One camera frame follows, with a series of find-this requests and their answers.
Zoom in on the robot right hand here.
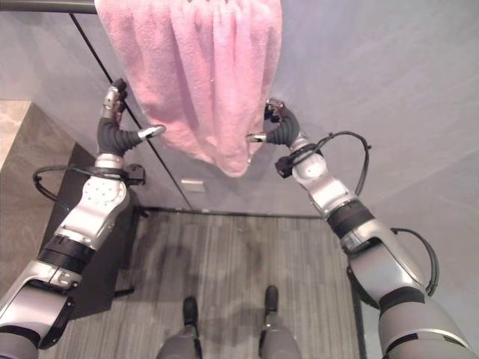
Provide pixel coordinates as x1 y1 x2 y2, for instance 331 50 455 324
245 98 311 152

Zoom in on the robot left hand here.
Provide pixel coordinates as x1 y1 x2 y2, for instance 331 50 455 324
96 78 167 169

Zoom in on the pink terry towel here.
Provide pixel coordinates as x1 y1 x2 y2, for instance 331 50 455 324
94 0 283 178

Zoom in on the black towel bar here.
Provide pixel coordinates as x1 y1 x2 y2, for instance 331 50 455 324
0 0 99 16

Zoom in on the black cabinet panel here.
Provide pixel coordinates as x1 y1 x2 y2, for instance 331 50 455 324
47 141 151 319

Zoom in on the brown stone counter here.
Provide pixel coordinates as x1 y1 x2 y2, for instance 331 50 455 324
0 99 99 251

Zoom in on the dark robot right foot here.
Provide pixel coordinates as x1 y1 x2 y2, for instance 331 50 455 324
264 285 279 316

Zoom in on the dark robot foot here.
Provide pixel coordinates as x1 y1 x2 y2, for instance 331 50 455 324
264 285 279 316
183 296 199 327

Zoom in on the dark robot left foot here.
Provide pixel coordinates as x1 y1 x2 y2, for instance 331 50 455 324
183 296 199 327

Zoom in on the silver robot right leg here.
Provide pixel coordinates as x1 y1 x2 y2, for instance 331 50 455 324
259 313 302 359

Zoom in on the silver robot leg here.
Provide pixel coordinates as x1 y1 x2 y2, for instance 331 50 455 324
155 322 204 359
259 313 302 359

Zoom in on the silver robot left leg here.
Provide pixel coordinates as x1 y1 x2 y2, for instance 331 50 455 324
155 322 204 359

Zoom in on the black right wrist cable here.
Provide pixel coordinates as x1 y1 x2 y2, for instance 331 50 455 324
316 130 372 196

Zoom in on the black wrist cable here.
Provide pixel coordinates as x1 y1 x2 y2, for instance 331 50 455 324
316 130 372 196
32 165 99 211

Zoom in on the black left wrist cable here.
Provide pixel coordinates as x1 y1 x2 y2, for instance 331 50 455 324
32 165 99 211

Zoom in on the silver wall plate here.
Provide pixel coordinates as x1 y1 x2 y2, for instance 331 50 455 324
180 179 206 194

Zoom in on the black right elbow cable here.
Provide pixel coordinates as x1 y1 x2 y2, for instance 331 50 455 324
391 227 439 297

